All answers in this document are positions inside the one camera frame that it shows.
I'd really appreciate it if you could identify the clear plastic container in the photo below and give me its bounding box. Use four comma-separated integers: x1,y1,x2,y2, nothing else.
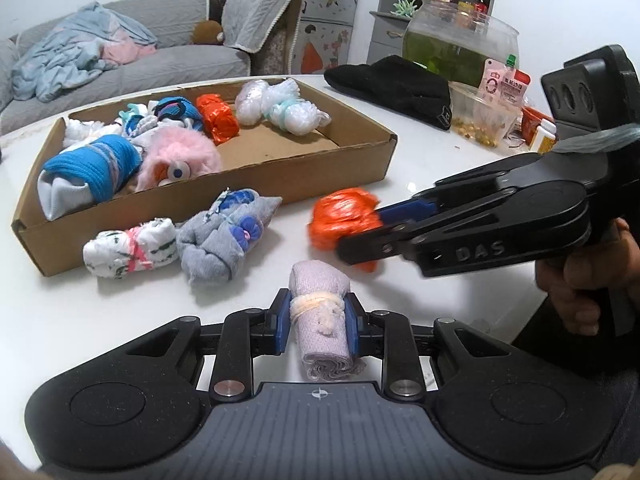
448,82,521,150

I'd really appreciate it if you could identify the orange packet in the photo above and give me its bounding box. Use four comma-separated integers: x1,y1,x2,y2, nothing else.
517,106,556,134

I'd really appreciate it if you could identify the grey shelf cabinet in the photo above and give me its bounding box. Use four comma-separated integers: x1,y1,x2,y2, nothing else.
367,0,503,66

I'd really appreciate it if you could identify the pink fluffy sock with eyes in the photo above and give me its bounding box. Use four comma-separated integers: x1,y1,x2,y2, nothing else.
136,126,225,192

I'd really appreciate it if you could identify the white teal sock roll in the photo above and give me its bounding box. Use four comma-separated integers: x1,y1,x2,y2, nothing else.
264,79,332,137

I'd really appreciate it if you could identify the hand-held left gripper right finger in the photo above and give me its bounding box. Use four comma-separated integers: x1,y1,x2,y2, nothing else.
344,293,521,404

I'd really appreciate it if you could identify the white pink sock roll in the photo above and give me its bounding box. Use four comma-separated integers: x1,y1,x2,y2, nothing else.
81,216,180,280

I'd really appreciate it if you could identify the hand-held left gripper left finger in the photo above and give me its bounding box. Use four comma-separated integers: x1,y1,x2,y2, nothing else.
118,288,292,404

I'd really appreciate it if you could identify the orange white sock roll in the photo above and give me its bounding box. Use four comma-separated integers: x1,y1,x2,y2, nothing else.
195,93,241,147

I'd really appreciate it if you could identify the glass fish bowl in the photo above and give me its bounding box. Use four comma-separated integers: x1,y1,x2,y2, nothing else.
401,0,521,86

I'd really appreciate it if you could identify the grey sofa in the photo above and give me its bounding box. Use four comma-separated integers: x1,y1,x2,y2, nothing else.
0,0,301,134

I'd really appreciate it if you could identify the brown plush toy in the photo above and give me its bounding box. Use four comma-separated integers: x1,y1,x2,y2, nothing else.
192,20,225,46

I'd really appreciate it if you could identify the pink blanket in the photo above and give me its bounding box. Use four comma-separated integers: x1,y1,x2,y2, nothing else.
100,27,156,66

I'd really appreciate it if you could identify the black knit hat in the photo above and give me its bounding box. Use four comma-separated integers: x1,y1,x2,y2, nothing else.
324,55,454,132

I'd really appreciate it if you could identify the grey throw blanket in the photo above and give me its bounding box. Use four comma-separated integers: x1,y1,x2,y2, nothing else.
220,0,301,56

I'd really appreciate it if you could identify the pink pouch green cap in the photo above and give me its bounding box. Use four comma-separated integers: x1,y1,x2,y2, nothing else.
501,54,532,107

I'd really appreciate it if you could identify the shallow cardboard box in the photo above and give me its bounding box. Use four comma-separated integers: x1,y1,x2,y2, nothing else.
11,77,399,278

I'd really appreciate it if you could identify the small white sock roll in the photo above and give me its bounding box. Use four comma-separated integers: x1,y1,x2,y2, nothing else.
64,117,109,149

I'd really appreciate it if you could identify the floral decorated refrigerator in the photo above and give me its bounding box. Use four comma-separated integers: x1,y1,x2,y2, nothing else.
252,0,366,75

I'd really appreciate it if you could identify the pale pink pouch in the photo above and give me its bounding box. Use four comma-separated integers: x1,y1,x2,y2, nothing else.
477,58,506,104

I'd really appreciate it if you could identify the light blue blanket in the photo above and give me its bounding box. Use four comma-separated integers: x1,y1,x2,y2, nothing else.
10,1,159,104

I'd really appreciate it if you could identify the person's right hand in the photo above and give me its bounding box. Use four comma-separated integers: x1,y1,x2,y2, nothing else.
534,216,640,336

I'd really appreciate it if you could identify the grey blue sock bundle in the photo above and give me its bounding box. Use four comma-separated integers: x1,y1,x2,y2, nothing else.
176,188,285,290

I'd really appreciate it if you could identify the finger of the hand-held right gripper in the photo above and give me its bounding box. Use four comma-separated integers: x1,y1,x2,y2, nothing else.
375,152,547,229
336,190,512,267

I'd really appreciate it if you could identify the lilac sock roll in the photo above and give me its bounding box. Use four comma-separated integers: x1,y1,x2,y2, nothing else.
289,260,367,382

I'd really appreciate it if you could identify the pale white sock roll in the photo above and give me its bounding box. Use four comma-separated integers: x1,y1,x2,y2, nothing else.
234,81,274,127

